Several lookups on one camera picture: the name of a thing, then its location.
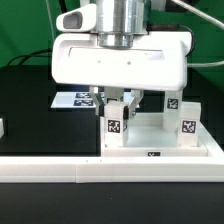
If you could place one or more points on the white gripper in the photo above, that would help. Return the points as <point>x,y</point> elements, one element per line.
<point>157,61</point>

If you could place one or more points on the white square table top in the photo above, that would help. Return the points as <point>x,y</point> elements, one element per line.
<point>147,138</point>

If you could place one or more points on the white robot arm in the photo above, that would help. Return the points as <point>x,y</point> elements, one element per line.
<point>108,43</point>

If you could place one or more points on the white base marker plate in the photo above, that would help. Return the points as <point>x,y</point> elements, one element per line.
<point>73,100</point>

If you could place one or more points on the white block left edge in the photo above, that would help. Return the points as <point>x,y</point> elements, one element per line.
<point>1,128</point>

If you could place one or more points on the white L-shaped obstacle fence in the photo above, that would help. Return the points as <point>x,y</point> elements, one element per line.
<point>16,169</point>

